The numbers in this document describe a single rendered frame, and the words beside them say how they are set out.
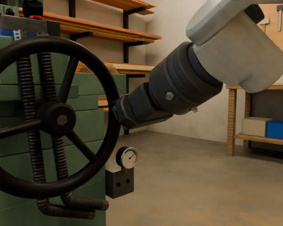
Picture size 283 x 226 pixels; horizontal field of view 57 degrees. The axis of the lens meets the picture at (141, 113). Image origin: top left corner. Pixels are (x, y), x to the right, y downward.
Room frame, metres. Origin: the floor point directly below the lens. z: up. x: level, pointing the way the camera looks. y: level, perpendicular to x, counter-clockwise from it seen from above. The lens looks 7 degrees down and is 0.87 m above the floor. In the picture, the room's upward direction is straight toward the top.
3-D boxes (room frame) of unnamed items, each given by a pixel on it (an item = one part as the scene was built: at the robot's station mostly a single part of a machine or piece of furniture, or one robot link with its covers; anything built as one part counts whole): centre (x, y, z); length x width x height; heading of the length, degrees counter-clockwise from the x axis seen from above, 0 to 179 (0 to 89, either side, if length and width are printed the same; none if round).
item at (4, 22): (0.58, 0.25, 0.99); 0.13 x 0.11 x 0.06; 132
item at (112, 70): (0.82, 0.14, 0.92); 0.14 x 0.09 x 0.04; 42
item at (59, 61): (0.58, 0.25, 0.91); 0.15 x 0.14 x 0.09; 132
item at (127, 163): (0.74, 0.04, 0.65); 0.06 x 0.04 x 0.08; 132
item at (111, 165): (0.79, 0.09, 0.58); 0.12 x 0.08 x 0.08; 42
